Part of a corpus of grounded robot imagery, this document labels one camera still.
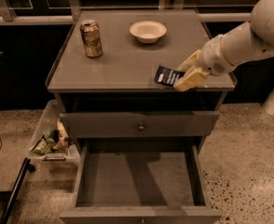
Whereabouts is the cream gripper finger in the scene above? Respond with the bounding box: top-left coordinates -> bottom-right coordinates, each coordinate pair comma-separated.
177,49 -> 200,73
173,65 -> 210,91

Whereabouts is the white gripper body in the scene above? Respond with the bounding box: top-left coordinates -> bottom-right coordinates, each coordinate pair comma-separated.
199,35 -> 235,77

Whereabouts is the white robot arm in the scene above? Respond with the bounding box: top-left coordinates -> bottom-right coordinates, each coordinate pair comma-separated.
173,0 -> 274,91

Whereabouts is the grey top drawer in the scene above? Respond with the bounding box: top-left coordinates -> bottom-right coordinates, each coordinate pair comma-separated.
60,111 -> 219,138

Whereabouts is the round brass drawer knob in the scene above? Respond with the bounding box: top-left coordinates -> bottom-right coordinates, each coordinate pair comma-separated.
138,123 -> 145,132

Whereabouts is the grey drawer cabinet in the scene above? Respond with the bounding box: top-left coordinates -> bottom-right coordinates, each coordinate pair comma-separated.
45,8 -> 239,224

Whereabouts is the open grey middle drawer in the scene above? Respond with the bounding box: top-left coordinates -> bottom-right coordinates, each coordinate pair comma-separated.
60,140 -> 221,224

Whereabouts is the white bowl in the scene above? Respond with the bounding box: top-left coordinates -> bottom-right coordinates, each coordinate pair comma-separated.
130,21 -> 167,44

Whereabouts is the gold drink can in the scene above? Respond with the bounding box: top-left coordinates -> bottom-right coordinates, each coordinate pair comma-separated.
80,20 -> 103,58

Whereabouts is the tan snack packet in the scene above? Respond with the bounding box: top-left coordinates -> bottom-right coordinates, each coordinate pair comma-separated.
52,121 -> 70,152

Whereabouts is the clear plastic bin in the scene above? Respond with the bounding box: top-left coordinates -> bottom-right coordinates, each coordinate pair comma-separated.
27,100 -> 80,164

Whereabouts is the green snack bag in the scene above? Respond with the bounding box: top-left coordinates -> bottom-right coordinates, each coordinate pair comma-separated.
32,135 -> 54,156

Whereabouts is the black metal bar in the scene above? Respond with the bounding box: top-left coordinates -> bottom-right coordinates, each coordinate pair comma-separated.
0,158 -> 31,224

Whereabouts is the metal window rail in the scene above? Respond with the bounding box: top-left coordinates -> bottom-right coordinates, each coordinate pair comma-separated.
0,0 -> 251,25

